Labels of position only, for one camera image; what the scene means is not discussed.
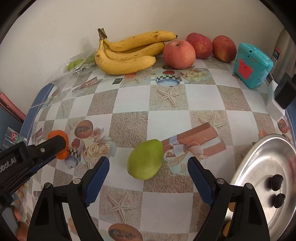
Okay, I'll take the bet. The black power adapter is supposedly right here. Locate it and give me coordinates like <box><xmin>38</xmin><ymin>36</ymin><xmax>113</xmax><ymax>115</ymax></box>
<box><xmin>274</xmin><ymin>72</ymin><xmax>296</xmax><ymax>109</ymax></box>

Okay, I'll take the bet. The glass mug with print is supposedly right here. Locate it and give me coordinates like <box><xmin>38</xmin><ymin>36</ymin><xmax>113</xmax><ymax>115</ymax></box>
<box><xmin>3</xmin><ymin>127</ymin><xmax>27</xmax><ymax>149</ymax></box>

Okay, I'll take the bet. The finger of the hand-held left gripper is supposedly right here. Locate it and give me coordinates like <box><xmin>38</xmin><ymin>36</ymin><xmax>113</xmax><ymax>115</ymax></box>
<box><xmin>27</xmin><ymin>135</ymin><xmax>67</xmax><ymax>173</ymax></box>

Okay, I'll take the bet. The teal plastic box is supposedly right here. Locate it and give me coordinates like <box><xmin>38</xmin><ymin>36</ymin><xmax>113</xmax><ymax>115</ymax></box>
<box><xmin>233</xmin><ymin>42</ymin><xmax>274</xmax><ymax>89</ymax></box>

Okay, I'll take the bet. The pink board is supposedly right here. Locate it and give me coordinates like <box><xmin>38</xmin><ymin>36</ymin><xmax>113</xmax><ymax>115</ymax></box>
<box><xmin>0</xmin><ymin>92</ymin><xmax>26</xmax><ymax>121</ymax></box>

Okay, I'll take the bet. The checkered printed tablecloth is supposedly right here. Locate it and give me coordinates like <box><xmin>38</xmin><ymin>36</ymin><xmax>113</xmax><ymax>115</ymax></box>
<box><xmin>11</xmin><ymin>49</ymin><xmax>296</xmax><ymax>241</ymax></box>

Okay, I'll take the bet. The steel thermos flask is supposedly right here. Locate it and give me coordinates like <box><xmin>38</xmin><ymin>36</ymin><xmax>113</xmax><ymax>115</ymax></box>
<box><xmin>269</xmin><ymin>28</ymin><xmax>296</xmax><ymax>80</ymax></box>

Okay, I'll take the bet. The plastic bag with green fruit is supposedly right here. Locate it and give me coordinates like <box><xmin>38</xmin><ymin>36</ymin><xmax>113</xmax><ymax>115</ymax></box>
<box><xmin>50</xmin><ymin>50</ymin><xmax>97</xmax><ymax>87</ymax></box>

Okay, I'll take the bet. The red apple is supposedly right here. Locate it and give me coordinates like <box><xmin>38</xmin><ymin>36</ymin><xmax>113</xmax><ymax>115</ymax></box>
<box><xmin>186</xmin><ymin>33</ymin><xmax>213</xmax><ymax>59</ymax></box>
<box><xmin>163</xmin><ymin>40</ymin><xmax>196</xmax><ymax>69</ymax></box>
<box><xmin>212</xmin><ymin>35</ymin><xmax>237</xmax><ymax>63</ymax></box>

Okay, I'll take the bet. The round metal plate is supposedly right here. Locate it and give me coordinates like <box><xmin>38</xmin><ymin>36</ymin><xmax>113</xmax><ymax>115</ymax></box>
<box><xmin>228</xmin><ymin>134</ymin><xmax>296</xmax><ymax>241</ymax></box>

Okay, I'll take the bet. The green pear-shaped fruit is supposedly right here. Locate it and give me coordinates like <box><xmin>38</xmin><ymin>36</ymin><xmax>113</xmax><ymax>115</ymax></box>
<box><xmin>128</xmin><ymin>139</ymin><xmax>164</xmax><ymax>181</ymax></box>

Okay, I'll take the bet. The yellow banana bunch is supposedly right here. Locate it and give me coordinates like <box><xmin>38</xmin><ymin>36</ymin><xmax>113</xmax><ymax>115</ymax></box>
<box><xmin>95</xmin><ymin>28</ymin><xmax>178</xmax><ymax>76</ymax></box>

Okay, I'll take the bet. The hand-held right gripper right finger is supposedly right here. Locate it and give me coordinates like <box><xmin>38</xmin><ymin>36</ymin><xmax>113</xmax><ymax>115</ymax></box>
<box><xmin>187</xmin><ymin>157</ymin><xmax>270</xmax><ymax>241</ymax></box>

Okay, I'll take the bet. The large clear plastic container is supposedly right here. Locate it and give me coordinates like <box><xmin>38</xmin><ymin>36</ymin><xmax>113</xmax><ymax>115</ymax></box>
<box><xmin>9</xmin><ymin>181</ymin><xmax>35</xmax><ymax>241</ymax></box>

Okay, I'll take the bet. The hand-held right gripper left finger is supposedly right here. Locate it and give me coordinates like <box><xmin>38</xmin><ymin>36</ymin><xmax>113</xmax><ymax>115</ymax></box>
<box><xmin>27</xmin><ymin>156</ymin><xmax>110</xmax><ymax>241</ymax></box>

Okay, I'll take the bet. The dark purple plum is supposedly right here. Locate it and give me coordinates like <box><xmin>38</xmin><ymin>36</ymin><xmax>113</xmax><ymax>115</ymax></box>
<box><xmin>273</xmin><ymin>193</ymin><xmax>286</xmax><ymax>208</ymax></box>
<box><xmin>270</xmin><ymin>174</ymin><xmax>284</xmax><ymax>191</ymax></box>

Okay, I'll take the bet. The white power block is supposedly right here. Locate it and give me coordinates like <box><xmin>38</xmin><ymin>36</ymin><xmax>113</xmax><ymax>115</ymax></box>
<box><xmin>266</xmin><ymin>81</ymin><xmax>286</xmax><ymax>121</ymax></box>

